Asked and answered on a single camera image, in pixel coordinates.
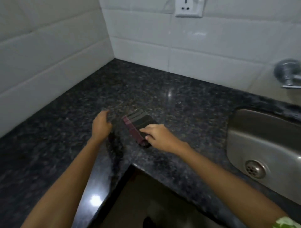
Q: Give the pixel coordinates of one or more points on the person's right hand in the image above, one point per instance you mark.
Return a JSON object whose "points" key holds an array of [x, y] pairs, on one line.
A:
{"points": [[162, 138]]}

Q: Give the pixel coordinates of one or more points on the chrome wall tap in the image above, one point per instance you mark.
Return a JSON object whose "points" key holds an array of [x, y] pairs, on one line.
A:
{"points": [[288, 74]]}

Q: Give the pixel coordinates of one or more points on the person's left forearm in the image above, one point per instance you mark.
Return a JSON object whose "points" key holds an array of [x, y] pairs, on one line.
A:
{"points": [[65, 185]]}

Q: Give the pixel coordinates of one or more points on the green patterned sleeve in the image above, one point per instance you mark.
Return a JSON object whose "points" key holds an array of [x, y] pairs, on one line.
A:
{"points": [[286, 222]]}

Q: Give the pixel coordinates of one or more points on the white wall socket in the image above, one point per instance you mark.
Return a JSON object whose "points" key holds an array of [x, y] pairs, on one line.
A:
{"points": [[189, 8]]}

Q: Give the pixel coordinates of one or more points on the sink drain strainer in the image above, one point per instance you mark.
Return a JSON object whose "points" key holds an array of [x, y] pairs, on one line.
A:
{"points": [[255, 169]]}

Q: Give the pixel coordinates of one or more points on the person's right forearm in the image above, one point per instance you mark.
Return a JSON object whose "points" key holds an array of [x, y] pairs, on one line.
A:
{"points": [[232, 188]]}

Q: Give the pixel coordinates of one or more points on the person's right fingers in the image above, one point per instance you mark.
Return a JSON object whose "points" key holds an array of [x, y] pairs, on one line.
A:
{"points": [[148, 133]]}

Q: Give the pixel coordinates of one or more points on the person's left fingers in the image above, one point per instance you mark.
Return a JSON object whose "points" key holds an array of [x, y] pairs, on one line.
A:
{"points": [[104, 115]]}

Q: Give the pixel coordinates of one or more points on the stainless steel sink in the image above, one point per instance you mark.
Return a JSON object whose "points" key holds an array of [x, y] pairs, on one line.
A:
{"points": [[265, 152]]}

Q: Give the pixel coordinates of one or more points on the dark striped cloth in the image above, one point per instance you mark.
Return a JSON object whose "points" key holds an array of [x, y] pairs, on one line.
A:
{"points": [[138, 126]]}

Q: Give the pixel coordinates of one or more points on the person's left hand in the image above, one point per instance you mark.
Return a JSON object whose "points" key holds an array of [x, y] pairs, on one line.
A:
{"points": [[100, 127]]}

